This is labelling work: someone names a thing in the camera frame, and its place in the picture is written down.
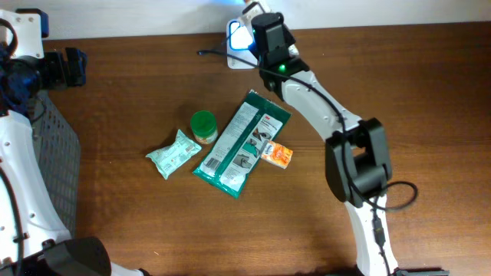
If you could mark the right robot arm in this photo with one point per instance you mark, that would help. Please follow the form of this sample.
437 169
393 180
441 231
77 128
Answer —
357 161

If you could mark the green white gloves package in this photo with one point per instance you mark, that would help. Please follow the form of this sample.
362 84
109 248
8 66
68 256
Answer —
237 151

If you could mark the white lotion tube gold cap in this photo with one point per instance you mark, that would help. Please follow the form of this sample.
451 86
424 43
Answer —
256 7

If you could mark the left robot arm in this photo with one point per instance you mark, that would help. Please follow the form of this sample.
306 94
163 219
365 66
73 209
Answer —
34 240

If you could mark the white barcode scanner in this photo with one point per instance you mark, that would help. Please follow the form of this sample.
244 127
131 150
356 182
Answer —
238 40

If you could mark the grey plastic basket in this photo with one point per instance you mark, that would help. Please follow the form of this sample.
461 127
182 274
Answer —
58 152

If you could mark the green lid jar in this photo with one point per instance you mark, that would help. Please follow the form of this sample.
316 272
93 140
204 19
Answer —
204 127

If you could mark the orange tissue packet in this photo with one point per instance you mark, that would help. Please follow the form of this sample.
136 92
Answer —
276 154

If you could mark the mint green snack packet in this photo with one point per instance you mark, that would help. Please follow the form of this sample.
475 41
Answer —
170 158

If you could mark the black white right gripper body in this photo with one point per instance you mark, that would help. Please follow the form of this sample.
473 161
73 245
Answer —
281 31

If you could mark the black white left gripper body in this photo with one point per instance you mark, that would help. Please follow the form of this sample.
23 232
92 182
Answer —
54 72

